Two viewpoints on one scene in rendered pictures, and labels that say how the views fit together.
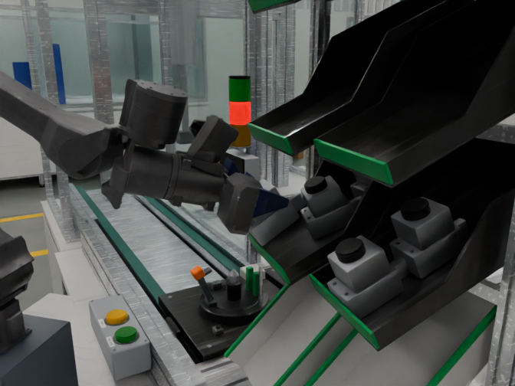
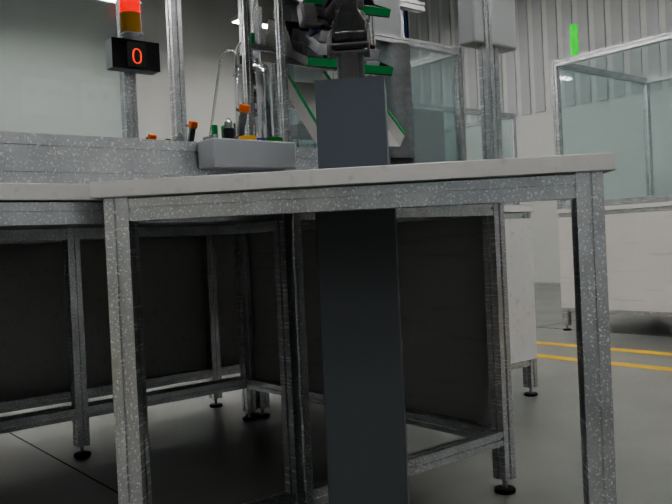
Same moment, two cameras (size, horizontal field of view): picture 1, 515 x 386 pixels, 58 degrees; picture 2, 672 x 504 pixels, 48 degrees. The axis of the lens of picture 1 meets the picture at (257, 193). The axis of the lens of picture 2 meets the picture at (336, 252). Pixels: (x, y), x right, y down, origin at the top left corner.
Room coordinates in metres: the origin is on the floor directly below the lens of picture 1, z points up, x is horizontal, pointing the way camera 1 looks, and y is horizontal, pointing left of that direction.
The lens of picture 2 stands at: (0.89, 1.93, 0.73)
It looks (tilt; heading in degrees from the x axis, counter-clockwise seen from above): 1 degrees down; 261
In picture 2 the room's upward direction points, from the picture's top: 3 degrees counter-clockwise
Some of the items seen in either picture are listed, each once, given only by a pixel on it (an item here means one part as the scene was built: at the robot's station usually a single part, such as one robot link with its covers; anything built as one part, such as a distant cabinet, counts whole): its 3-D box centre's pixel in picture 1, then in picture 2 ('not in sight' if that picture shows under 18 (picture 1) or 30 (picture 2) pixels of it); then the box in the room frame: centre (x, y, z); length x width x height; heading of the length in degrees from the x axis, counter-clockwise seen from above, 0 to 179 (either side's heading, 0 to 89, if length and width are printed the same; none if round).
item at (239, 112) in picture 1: (240, 112); (129, 3); (1.06, 0.04, 1.33); 0.05 x 0.05 x 0.05
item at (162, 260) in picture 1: (190, 273); not in sight; (1.11, 0.18, 0.91); 0.84 x 0.28 x 0.10; 30
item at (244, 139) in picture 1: (240, 134); (130, 24); (1.06, 0.04, 1.28); 0.05 x 0.05 x 0.05
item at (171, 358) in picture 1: (125, 292); (155, 163); (1.00, 0.32, 0.91); 0.89 x 0.06 x 0.11; 30
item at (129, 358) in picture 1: (118, 332); (248, 155); (0.80, 0.28, 0.93); 0.21 x 0.07 x 0.06; 30
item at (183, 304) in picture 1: (234, 310); not in sight; (0.84, 0.05, 0.96); 0.24 x 0.24 x 0.02; 30
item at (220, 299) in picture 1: (234, 302); not in sight; (0.84, 0.05, 0.98); 0.14 x 0.14 x 0.02
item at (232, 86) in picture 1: (240, 89); not in sight; (1.06, 0.04, 1.38); 0.05 x 0.05 x 0.05
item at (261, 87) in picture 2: not in sight; (252, 91); (0.71, -0.95, 1.32); 0.14 x 0.14 x 0.38
